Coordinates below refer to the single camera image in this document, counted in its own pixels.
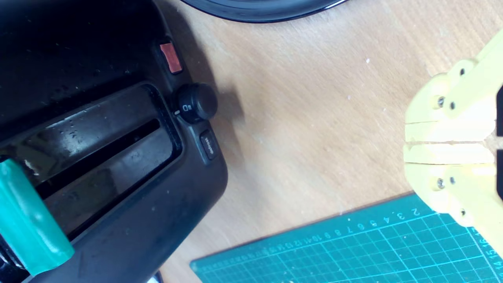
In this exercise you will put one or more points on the black two-slot toaster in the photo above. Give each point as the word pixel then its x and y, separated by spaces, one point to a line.
pixel 118 39

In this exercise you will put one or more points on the green toaster lever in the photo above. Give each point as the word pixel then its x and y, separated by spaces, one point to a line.
pixel 31 220

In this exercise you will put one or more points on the green cutting mat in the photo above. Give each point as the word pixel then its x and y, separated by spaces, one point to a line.
pixel 353 251

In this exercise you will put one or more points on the black plate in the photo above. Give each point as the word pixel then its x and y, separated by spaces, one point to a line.
pixel 259 10

